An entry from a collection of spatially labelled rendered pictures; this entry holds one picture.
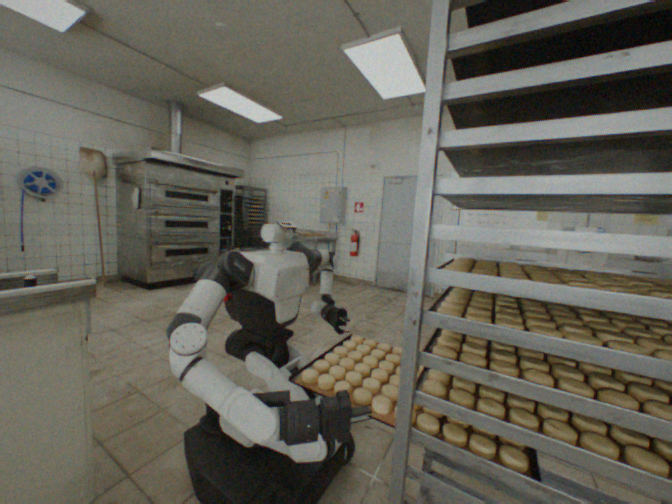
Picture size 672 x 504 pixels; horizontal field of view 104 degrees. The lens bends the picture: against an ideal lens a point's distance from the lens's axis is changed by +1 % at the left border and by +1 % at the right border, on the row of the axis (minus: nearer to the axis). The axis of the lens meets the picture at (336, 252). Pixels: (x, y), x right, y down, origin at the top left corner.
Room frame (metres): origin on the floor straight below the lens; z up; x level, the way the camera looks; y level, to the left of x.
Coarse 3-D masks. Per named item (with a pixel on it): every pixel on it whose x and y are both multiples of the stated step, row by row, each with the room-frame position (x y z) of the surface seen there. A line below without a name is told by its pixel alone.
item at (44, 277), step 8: (16, 272) 0.94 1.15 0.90; (24, 272) 0.95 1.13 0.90; (32, 272) 0.96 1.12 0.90; (40, 272) 0.98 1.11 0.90; (48, 272) 1.00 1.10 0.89; (56, 272) 1.02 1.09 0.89; (0, 280) 0.89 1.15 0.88; (8, 280) 0.91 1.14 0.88; (16, 280) 0.92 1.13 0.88; (40, 280) 0.98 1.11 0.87; (48, 280) 1.00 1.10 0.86; (56, 280) 1.02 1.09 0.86; (0, 288) 0.89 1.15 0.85; (8, 288) 0.90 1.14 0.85; (16, 288) 0.92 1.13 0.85
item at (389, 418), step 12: (384, 360) 0.89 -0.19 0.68; (300, 384) 0.72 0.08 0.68; (312, 384) 0.73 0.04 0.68; (384, 384) 0.75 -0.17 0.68; (372, 396) 0.69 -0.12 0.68; (372, 408) 0.64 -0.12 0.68; (420, 408) 0.65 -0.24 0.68; (384, 420) 0.60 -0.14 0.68; (444, 420) 0.61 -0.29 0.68; (468, 432) 0.57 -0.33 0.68; (468, 444) 0.54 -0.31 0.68; (528, 456) 0.51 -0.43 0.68; (528, 468) 0.48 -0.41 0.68
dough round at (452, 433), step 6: (444, 426) 0.56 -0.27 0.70; (450, 426) 0.56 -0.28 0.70; (456, 426) 0.56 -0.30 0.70; (444, 432) 0.55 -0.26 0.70; (450, 432) 0.54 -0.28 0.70; (456, 432) 0.55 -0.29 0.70; (462, 432) 0.55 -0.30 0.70; (444, 438) 0.55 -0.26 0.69; (450, 438) 0.53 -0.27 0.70; (456, 438) 0.53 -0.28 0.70; (462, 438) 0.53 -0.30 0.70; (456, 444) 0.53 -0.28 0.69; (462, 444) 0.53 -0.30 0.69
